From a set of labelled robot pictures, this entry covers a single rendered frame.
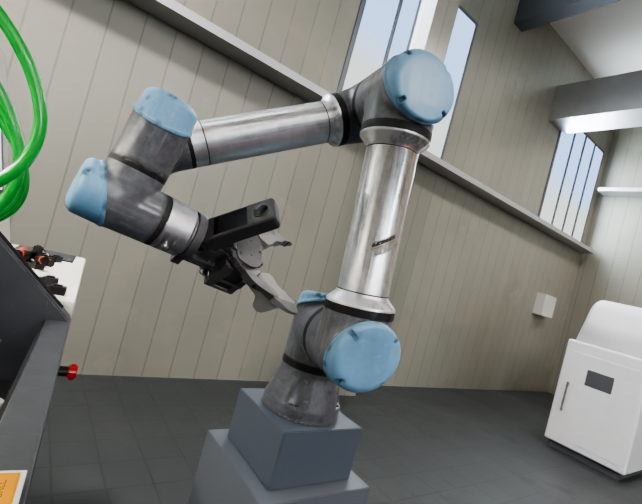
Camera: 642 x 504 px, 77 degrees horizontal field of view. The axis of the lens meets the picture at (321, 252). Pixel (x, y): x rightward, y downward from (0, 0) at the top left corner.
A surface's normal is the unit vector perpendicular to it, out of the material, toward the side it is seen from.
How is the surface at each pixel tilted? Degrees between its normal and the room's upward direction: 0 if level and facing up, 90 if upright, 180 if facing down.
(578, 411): 90
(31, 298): 90
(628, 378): 90
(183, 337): 90
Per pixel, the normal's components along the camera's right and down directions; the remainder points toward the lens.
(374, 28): 0.57, 0.14
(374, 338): 0.33, 0.20
